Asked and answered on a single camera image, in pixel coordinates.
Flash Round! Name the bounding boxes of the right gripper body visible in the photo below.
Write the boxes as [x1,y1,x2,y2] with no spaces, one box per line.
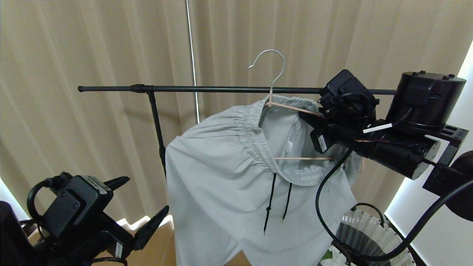
[310,124,441,181]

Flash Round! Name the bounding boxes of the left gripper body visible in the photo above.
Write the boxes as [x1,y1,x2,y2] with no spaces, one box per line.
[35,212,135,266]

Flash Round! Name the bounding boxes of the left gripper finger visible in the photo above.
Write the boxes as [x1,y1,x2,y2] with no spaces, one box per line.
[103,176,130,191]
[133,205,170,251]

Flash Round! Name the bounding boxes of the pink clothes hanger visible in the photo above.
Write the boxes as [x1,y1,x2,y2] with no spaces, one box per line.
[248,49,335,161]

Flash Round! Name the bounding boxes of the pale grey shorts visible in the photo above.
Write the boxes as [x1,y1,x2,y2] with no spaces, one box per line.
[165,95,364,266]

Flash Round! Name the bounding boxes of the white laundry basket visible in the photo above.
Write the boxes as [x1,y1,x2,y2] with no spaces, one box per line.
[327,202,416,266]

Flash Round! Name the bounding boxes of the black clothes rack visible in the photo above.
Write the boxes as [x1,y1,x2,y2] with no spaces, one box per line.
[78,84,398,178]

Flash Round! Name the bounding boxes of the beige curtain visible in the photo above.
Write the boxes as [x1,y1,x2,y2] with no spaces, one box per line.
[0,0,473,226]

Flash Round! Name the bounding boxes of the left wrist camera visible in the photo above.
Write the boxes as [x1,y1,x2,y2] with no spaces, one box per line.
[27,174,114,237]

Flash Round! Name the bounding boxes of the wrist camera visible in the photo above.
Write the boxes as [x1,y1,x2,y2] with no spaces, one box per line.
[27,174,114,237]
[319,69,380,128]

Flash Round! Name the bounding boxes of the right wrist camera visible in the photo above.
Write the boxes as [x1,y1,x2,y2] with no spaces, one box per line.
[319,69,380,128]

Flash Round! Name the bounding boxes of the black cable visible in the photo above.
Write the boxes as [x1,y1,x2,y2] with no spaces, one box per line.
[315,148,473,263]
[27,177,61,224]

